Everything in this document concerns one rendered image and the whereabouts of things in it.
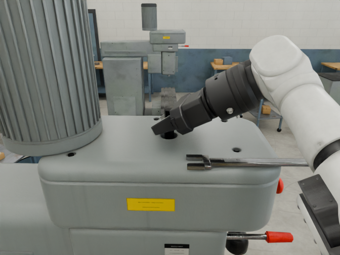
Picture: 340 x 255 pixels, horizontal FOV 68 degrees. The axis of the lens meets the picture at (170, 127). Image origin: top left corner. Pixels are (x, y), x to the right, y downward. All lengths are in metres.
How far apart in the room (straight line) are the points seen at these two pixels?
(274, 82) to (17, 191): 0.59
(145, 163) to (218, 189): 0.14
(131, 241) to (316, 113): 0.43
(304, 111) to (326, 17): 7.58
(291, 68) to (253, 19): 6.87
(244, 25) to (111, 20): 3.39
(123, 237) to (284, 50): 0.46
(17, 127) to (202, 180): 0.34
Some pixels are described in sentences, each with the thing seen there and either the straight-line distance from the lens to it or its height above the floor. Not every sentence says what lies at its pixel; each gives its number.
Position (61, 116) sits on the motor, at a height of 1.96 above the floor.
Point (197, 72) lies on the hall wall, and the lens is 7.18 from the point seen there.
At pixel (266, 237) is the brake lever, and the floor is 1.70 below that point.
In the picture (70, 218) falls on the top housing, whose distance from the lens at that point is 0.56.
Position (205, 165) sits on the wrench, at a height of 1.90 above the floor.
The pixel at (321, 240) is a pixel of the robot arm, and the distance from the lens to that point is 0.31.
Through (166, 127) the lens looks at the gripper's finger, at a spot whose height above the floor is 1.92.
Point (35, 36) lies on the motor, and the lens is 0.47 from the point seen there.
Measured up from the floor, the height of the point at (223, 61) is 0.96.
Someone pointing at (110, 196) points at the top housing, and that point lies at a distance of 0.50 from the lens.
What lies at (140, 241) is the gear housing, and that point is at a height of 1.70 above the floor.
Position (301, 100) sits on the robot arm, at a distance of 0.38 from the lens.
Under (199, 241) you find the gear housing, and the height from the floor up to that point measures 1.71.
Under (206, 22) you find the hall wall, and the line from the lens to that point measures 7.05.
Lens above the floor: 2.14
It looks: 25 degrees down
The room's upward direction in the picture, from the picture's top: straight up
